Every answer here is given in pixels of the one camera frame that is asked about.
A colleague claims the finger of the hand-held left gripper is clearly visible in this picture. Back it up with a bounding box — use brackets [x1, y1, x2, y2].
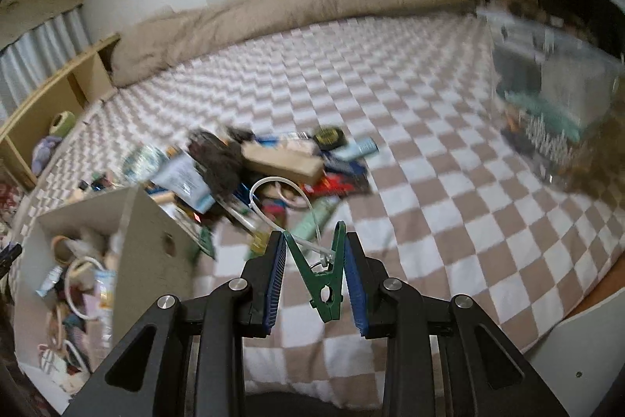
[0, 243, 23, 274]

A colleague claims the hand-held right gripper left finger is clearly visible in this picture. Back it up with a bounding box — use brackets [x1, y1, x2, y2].
[63, 231, 289, 417]

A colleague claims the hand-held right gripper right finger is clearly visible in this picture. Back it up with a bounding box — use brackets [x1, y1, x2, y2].
[342, 231, 570, 417]

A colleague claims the green clothespin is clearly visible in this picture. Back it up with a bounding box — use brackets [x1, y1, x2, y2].
[285, 222, 347, 323]

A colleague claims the white storage box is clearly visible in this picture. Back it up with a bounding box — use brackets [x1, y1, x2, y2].
[12, 186, 218, 379]

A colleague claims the blue white foil packet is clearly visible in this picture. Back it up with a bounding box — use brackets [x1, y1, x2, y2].
[95, 270, 119, 340]
[151, 153, 216, 213]
[36, 265, 65, 297]

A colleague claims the white roll orange end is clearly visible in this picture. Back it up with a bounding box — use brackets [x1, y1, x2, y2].
[51, 235, 75, 264]

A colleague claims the green packet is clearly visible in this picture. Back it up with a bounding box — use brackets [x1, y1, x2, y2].
[293, 197, 339, 238]

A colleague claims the red black box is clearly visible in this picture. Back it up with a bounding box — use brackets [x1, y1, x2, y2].
[312, 175, 368, 197]

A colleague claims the purple plush toy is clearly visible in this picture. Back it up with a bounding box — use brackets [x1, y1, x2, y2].
[32, 136, 62, 176]

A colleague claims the wooden block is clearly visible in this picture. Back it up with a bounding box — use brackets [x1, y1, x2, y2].
[243, 146, 326, 186]

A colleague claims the green avocado plush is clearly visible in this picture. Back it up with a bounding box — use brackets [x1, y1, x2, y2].
[49, 110, 77, 137]

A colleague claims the black round tape measure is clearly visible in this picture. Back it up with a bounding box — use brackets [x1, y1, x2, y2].
[315, 128, 345, 150]

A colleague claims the clear glass ball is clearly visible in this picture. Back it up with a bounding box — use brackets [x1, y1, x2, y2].
[122, 145, 170, 186]

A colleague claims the wooden bedside shelf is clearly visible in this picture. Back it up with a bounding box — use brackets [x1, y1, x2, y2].
[0, 33, 121, 192]

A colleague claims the grey curtain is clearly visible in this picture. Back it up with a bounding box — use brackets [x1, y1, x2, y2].
[0, 4, 95, 121]

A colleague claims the beige curtain valance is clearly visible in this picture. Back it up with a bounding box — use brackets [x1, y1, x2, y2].
[0, 0, 82, 43]

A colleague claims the beige duvet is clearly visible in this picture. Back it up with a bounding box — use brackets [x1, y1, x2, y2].
[111, 0, 483, 88]

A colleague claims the clear plastic storage bin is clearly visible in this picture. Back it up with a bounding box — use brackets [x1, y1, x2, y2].
[476, 4, 625, 194]

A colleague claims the large white ring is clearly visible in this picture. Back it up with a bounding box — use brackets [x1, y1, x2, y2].
[66, 256, 106, 297]

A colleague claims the pink white bracelet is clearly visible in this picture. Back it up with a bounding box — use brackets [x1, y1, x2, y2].
[271, 185, 306, 209]

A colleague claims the white cable tie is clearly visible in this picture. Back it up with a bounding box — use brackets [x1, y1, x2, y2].
[248, 177, 334, 266]

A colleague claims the thin white ring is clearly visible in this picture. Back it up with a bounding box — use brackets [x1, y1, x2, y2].
[46, 339, 95, 375]

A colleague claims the white bed frame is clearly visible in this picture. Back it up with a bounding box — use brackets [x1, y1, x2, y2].
[527, 295, 625, 417]

